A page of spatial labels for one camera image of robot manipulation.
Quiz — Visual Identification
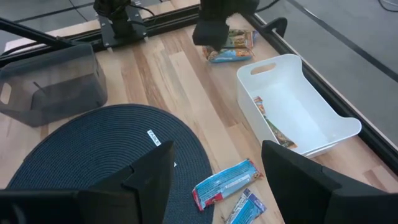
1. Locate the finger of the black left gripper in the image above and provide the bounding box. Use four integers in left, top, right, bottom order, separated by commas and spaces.
192, 20, 215, 49
213, 21, 230, 50

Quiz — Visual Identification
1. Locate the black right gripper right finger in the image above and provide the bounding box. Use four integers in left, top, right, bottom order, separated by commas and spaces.
261, 139, 398, 224

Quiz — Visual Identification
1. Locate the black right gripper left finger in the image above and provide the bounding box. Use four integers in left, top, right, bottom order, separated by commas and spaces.
0, 140, 175, 224

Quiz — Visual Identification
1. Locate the orange Chewy granola bar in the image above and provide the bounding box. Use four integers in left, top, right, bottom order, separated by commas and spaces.
229, 36, 259, 50
228, 29, 254, 40
252, 95, 299, 149

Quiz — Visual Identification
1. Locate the dark blue Chewy granola bar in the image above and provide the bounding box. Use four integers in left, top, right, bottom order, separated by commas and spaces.
224, 187, 267, 224

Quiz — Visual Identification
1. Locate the blue snack bar bottom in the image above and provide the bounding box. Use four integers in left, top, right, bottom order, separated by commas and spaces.
192, 158, 264, 212

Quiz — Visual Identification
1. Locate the black clamp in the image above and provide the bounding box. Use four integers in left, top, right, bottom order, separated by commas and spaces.
260, 17, 289, 39

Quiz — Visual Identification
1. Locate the white label strip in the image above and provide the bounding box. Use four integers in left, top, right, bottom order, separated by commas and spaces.
146, 129, 162, 147

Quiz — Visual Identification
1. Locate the round dark blue woven mat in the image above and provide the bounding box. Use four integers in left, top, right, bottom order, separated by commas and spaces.
6, 103, 215, 224

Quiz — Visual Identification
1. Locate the white plastic bin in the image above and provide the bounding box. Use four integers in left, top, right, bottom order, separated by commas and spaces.
236, 53, 363, 159

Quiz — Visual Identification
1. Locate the dark gray translucent bin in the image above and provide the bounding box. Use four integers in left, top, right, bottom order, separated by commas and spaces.
0, 42, 109, 128

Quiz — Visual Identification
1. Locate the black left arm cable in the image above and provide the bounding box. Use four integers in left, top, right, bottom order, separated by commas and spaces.
129, 2, 156, 27

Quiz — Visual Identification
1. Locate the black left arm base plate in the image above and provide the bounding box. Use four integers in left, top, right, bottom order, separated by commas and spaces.
98, 5, 149, 50

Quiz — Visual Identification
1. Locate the long black frame rail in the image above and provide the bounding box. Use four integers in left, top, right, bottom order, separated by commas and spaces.
245, 14, 398, 175

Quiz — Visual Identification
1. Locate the black floor cable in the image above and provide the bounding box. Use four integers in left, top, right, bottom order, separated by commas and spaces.
377, 0, 398, 13

